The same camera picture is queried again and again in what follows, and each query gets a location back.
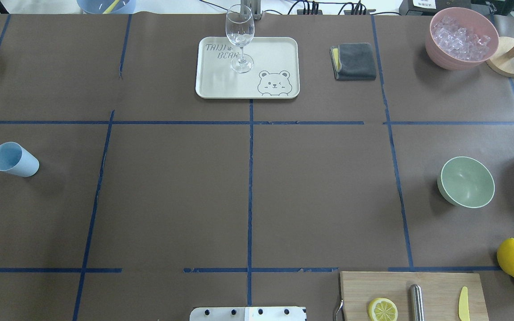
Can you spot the green bowl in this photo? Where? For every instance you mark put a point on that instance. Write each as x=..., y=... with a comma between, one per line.
x=466, y=182

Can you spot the pink bowl of ice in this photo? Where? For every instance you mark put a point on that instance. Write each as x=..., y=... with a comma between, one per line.
x=460, y=38

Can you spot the blue bowl with fork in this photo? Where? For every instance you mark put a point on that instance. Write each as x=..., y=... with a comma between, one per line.
x=99, y=6

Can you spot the wooden cutting board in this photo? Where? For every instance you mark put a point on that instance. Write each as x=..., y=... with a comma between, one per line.
x=441, y=292

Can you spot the yellow plastic knife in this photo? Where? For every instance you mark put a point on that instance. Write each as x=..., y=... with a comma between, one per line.
x=463, y=305

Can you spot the grey folded cloth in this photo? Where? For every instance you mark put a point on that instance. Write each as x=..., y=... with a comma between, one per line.
x=353, y=62

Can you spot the lemon half slice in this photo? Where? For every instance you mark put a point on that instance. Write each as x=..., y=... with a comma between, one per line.
x=382, y=309

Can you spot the cream bear serving tray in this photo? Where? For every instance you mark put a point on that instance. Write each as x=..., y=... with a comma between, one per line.
x=275, y=73

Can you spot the clear wine glass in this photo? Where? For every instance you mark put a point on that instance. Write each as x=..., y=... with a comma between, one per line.
x=240, y=31

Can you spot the light blue cup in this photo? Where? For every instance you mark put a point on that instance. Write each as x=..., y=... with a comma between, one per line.
x=16, y=160

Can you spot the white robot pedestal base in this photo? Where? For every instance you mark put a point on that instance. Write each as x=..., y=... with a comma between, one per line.
x=267, y=313

